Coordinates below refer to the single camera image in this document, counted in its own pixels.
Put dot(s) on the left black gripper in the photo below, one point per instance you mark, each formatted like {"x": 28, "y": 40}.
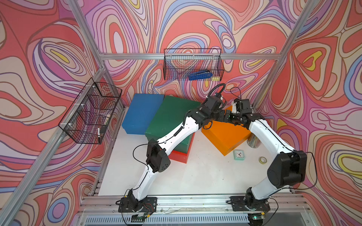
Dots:
{"x": 220, "y": 117}

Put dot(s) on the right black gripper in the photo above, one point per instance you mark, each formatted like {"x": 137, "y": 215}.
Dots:
{"x": 229, "y": 121}

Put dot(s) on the orange shoebox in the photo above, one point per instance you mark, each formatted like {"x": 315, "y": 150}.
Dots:
{"x": 225, "y": 136}

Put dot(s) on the green shoebox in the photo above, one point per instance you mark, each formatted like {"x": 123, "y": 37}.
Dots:
{"x": 169, "y": 115}

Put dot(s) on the red shoebox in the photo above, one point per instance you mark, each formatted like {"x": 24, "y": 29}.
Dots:
{"x": 182, "y": 157}

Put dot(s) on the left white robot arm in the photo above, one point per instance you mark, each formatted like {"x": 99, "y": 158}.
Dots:
{"x": 158, "y": 151}

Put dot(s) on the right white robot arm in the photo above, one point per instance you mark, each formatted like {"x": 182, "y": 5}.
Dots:
{"x": 288, "y": 166}

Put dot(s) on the metal cup of pencils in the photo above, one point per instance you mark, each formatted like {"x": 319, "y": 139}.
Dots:
{"x": 253, "y": 141}

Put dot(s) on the blue stapler in basket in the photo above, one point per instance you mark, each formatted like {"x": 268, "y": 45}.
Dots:
{"x": 200, "y": 75}

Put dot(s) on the small mint green clock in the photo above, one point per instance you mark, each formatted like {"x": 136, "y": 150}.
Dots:
{"x": 239, "y": 155}

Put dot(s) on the yellow tape roll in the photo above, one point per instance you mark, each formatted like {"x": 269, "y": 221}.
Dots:
{"x": 262, "y": 160}

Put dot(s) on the blue shoebox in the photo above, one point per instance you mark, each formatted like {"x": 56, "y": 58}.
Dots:
{"x": 141, "y": 112}

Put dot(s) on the black wire basket back wall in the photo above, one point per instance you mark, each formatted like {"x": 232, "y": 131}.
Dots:
{"x": 180, "y": 62}

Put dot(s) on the black wire basket wall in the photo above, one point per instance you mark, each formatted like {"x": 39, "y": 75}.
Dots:
{"x": 93, "y": 107}
{"x": 180, "y": 62}

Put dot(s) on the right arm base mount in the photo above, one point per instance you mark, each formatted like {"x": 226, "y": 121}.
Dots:
{"x": 248, "y": 203}

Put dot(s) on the aluminium rail front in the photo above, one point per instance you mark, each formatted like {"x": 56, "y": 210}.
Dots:
{"x": 198, "y": 210}

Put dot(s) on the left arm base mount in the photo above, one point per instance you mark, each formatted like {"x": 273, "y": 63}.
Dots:
{"x": 132, "y": 205}

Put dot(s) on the black wire basket left wall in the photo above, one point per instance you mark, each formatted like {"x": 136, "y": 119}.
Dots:
{"x": 93, "y": 107}

